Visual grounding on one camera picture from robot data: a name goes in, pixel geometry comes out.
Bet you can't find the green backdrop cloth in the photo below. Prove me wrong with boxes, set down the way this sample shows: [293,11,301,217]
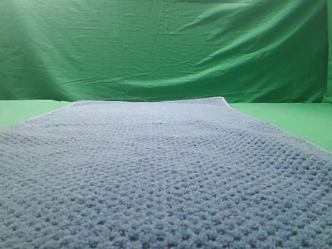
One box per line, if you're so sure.
[1,1,331,103]

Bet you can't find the blue waffle-weave towel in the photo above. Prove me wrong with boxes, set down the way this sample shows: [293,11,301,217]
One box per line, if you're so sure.
[1,98,331,248]

